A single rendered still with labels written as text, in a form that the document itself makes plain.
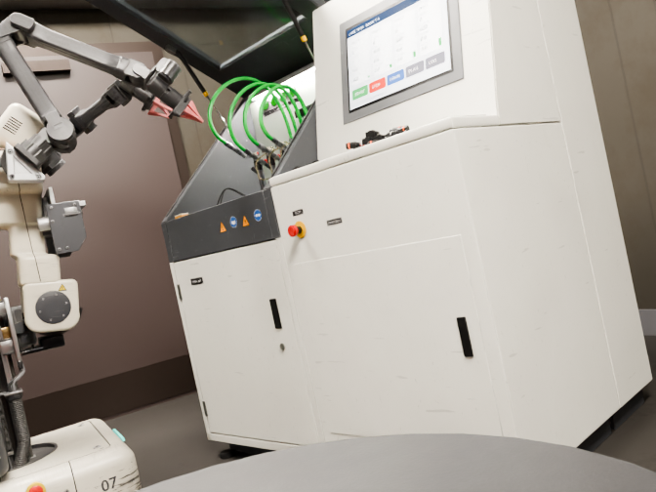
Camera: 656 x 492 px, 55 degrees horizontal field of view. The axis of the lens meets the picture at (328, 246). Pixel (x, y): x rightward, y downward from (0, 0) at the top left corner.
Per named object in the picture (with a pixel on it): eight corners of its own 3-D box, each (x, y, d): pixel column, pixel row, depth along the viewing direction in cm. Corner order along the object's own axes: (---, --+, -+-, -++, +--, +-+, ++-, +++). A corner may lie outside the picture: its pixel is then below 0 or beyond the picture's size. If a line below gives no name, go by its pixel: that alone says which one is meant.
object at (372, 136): (341, 156, 183) (337, 138, 183) (365, 154, 191) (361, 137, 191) (401, 137, 167) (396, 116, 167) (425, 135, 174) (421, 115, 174)
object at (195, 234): (174, 262, 246) (165, 222, 246) (184, 260, 249) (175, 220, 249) (272, 239, 202) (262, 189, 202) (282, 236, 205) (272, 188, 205)
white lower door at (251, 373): (208, 432, 248) (171, 263, 247) (213, 430, 250) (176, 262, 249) (318, 449, 202) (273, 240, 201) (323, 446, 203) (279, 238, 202)
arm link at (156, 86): (142, 89, 207) (146, 83, 202) (153, 74, 209) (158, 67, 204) (159, 102, 209) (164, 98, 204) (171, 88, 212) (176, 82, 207)
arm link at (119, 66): (13, 43, 203) (6, 22, 193) (20, 28, 205) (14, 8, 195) (143, 93, 210) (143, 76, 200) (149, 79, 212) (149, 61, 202)
